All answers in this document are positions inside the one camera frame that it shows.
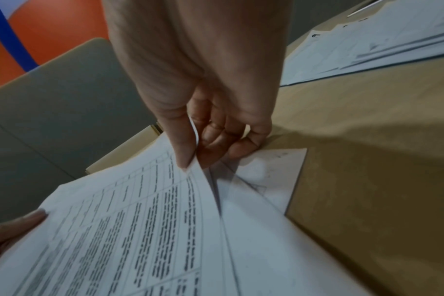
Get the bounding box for white sheet with line drawing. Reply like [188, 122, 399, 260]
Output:
[221, 148, 308, 215]

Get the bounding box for person's right hand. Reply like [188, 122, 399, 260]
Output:
[101, 0, 294, 171]

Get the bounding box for blank white paper sheet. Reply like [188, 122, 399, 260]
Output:
[206, 160, 374, 296]

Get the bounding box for person's left hand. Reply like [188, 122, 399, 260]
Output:
[0, 209, 49, 270]

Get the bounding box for stack of printed papers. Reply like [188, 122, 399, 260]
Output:
[280, 0, 444, 87]

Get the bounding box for printed table paper sheet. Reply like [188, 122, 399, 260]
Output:
[0, 115, 242, 296]

